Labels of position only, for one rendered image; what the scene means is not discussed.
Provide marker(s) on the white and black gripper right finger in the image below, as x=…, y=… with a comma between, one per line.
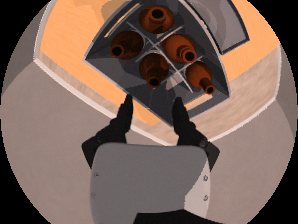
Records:
x=191, y=136

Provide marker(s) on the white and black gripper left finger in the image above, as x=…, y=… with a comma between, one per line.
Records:
x=114, y=132

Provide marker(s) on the dark grey crate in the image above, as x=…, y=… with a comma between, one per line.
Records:
x=159, y=101

